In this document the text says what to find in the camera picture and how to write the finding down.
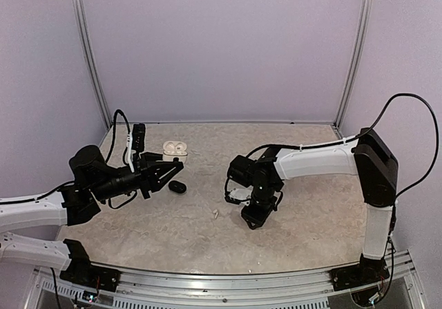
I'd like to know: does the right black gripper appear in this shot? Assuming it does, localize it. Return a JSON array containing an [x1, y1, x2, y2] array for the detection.
[[240, 183, 277, 230]]

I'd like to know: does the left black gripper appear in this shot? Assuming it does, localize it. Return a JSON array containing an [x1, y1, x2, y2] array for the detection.
[[90, 151, 182, 202]]

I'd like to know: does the white earbud charging case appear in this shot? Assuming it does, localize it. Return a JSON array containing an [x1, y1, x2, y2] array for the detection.
[[162, 140, 188, 163]]

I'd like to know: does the black earbud charging case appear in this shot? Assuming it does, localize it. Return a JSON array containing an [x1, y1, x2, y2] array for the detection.
[[168, 180, 187, 194]]

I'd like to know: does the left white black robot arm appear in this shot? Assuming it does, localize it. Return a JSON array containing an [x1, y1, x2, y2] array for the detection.
[[1, 145, 184, 285]]

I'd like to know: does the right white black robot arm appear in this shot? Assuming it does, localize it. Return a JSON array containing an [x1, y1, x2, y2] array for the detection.
[[224, 128, 398, 284]]

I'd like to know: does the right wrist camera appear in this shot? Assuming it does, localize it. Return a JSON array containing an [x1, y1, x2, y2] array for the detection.
[[224, 188, 251, 205]]

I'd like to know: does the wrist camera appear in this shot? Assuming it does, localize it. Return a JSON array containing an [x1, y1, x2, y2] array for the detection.
[[224, 188, 251, 205], [123, 123, 146, 173]]

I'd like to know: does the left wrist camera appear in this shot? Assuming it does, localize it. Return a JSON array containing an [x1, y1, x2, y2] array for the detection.
[[123, 123, 146, 173]]

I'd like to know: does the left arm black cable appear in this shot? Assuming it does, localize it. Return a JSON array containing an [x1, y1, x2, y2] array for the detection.
[[103, 109, 131, 163]]

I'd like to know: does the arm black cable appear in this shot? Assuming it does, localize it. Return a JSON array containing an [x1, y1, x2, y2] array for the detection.
[[247, 93, 439, 241], [103, 109, 131, 163]]

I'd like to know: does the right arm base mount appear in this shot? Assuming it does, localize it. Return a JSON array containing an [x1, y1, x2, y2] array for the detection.
[[329, 264, 390, 292]]

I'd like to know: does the front aluminium rail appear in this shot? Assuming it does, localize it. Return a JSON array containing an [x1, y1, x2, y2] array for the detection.
[[23, 259, 427, 309]]

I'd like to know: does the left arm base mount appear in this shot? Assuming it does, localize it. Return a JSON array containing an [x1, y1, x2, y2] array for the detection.
[[59, 265, 121, 292]]

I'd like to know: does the left aluminium frame post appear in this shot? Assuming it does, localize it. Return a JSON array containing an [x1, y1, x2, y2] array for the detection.
[[72, 0, 112, 129]]

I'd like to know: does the aluminium frame post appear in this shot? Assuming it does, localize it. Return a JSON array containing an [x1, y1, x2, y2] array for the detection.
[[333, 0, 373, 133], [72, 0, 112, 129]]

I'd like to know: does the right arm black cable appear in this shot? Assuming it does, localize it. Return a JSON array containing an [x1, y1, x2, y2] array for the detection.
[[247, 93, 439, 241]]

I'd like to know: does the right aluminium frame post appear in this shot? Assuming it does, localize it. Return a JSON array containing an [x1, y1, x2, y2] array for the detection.
[[333, 0, 373, 133]]

